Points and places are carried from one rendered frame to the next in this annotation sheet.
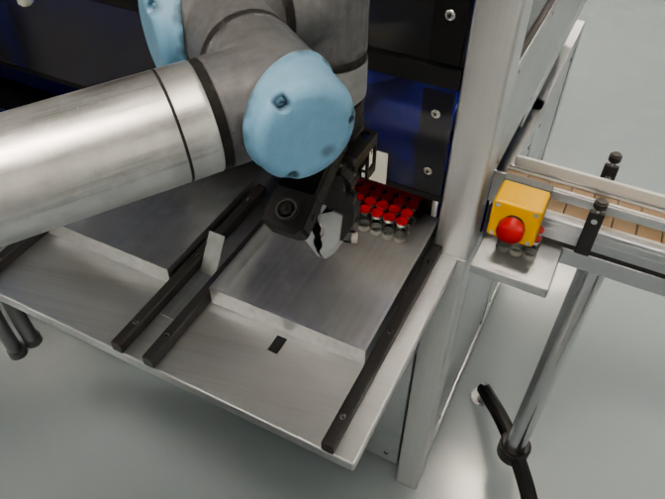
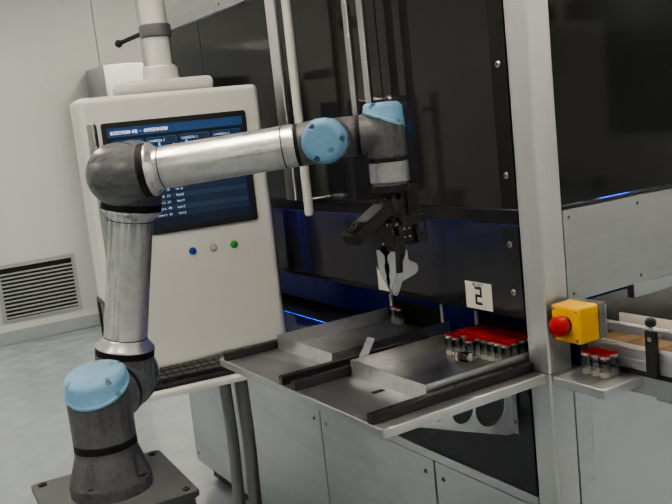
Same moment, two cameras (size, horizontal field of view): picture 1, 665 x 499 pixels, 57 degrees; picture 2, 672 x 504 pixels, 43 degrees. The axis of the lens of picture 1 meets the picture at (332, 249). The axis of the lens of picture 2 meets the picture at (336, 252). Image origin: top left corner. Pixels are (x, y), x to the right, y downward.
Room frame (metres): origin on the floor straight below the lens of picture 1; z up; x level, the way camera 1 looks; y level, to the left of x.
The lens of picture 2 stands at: (-0.89, -0.74, 1.43)
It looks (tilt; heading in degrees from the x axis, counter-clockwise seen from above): 9 degrees down; 32
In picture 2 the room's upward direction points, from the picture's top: 6 degrees counter-clockwise
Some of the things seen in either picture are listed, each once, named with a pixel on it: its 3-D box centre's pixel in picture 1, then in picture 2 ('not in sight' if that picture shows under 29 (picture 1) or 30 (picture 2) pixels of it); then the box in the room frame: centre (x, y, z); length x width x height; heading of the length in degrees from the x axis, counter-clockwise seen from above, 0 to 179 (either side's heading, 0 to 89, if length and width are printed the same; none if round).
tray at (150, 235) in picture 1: (169, 191); (362, 335); (0.86, 0.30, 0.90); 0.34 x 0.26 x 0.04; 153
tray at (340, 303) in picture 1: (335, 251); (450, 360); (0.71, -0.01, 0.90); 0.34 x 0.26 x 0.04; 153
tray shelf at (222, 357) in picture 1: (228, 256); (380, 365); (0.72, 0.18, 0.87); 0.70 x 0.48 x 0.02; 63
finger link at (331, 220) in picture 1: (341, 223); (404, 271); (0.53, -0.01, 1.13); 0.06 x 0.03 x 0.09; 153
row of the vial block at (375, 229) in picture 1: (358, 216); (481, 347); (0.79, -0.04, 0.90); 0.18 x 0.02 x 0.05; 63
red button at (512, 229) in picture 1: (511, 229); (561, 325); (0.66, -0.26, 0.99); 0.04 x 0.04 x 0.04; 63
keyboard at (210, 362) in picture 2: not in sight; (212, 366); (0.78, 0.72, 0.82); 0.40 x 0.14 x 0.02; 146
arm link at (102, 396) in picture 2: not in sight; (100, 401); (0.16, 0.46, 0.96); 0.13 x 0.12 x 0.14; 27
